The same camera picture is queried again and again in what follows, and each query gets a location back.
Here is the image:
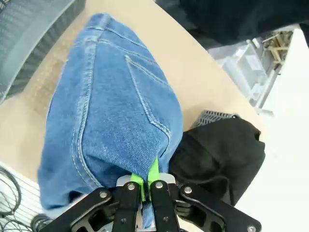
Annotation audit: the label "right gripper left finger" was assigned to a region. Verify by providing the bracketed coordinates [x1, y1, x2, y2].
[51, 172, 146, 232]

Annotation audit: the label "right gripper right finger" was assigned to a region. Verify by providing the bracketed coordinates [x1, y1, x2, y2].
[146, 156, 262, 232]

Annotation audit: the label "black button shirt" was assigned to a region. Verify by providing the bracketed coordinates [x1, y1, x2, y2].
[168, 117, 267, 208]

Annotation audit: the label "blue denim shorts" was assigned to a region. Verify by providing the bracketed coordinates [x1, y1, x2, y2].
[37, 13, 184, 231]

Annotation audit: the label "black round wheel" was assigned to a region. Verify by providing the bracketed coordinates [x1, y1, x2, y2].
[31, 213, 56, 232]

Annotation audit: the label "white ribbed panel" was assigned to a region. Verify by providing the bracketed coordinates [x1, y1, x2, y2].
[0, 161, 43, 228]

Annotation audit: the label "grey plastic lattice basket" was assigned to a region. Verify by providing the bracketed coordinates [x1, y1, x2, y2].
[190, 109, 242, 129]
[0, 0, 87, 105]

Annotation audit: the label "clear storage bin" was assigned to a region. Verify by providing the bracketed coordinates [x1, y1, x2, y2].
[208, 38, 278, 109]

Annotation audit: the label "large white table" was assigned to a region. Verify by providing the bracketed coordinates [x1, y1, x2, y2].
[235, 28, 309, 232]

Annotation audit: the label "wooden rack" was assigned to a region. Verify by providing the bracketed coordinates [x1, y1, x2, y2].
[261, 30, 295, 71]

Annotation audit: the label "black floor cables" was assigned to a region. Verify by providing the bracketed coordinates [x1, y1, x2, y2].
[0, 166, 33, 232]

